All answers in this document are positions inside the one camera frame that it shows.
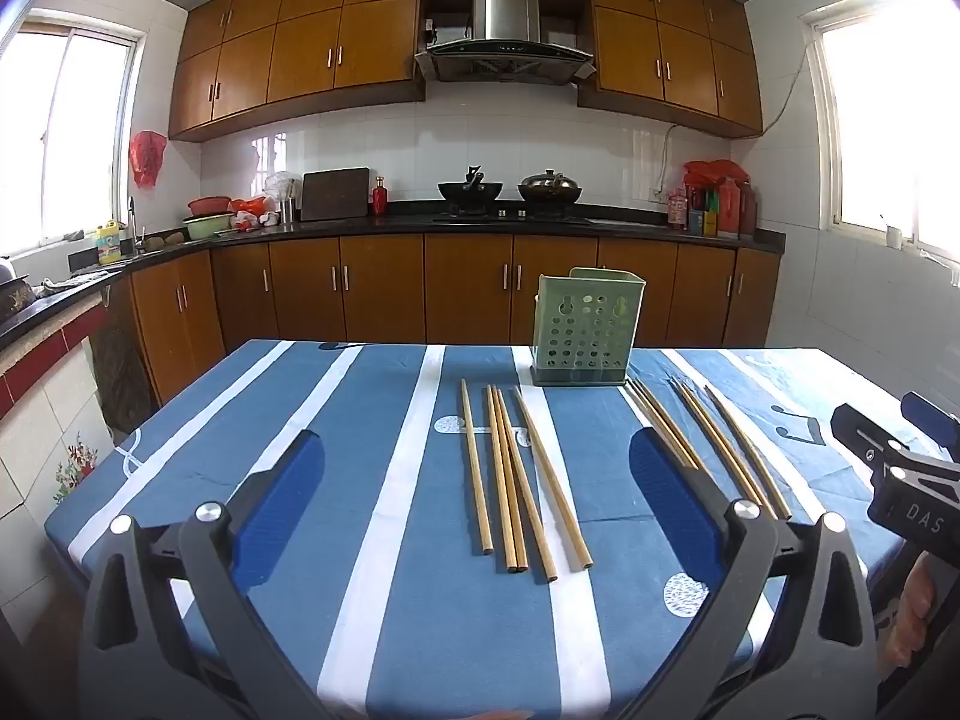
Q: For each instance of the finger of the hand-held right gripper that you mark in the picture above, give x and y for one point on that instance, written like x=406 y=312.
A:
x=859 y=427
x=926 y=411

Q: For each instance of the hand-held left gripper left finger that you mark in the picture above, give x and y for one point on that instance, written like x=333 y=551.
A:
x=285 y=495

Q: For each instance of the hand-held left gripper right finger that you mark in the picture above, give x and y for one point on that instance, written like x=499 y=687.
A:
x=667 y=487

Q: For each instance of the green perforated utensil holder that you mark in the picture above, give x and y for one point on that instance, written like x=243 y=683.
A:
x=585 y=330

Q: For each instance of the person's right hand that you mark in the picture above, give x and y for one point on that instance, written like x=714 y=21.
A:
x=911 y=615

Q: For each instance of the blue white striped tablecloth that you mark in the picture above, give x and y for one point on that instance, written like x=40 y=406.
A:
x=375 y=465

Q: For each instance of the white cup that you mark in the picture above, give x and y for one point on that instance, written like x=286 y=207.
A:
x=893 y=237

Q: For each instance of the green yellow seasoning boxes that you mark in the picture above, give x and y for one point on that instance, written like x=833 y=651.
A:
x=703 y=216

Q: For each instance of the small red sauce bottle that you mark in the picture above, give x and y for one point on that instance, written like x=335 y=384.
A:
x=677 y=211

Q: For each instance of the wooden lower cabinets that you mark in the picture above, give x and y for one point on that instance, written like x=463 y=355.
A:
x=465 y=285

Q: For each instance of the green basin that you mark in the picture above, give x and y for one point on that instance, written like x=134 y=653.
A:
x=208 y=226

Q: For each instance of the red white plastic bag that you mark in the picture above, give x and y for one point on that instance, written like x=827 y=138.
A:
x=251 y=210

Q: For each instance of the narrow window with sill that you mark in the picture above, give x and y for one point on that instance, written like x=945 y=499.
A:
x=885 y=120

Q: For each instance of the black kitchen countertop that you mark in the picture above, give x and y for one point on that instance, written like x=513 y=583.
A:
x=405 y=225

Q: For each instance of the red basin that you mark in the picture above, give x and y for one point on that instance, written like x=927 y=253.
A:
x=209 y=205

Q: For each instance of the steel canister with clear bag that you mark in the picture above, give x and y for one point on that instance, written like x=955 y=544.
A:
x=283 y=195

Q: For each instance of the dark cutting board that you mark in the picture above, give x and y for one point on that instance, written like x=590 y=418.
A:
x=335 y=193

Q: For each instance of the metal faucet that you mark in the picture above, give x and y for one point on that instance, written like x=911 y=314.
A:
x=133 y=229

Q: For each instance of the yellow detergent bottle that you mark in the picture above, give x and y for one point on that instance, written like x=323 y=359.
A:
x=109 y=244

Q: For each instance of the black gas stove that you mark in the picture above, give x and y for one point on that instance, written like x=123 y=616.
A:
x=517 y=214

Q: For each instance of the dark pot with lid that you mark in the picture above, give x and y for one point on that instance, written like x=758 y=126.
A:
x=550 y=187

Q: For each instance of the dark metal pot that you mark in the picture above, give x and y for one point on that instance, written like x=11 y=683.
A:
x=15 y=292

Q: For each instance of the black wok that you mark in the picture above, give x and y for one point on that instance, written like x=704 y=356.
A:
x=469 y=193

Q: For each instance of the hanging red plastic bag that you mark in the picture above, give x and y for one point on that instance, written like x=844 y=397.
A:
x=148 y=157

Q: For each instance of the wide sliding window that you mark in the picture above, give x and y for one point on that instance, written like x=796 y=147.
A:
x=67 y=135

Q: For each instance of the steel range hood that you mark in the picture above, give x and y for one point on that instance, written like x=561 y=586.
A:
x=504 y=30

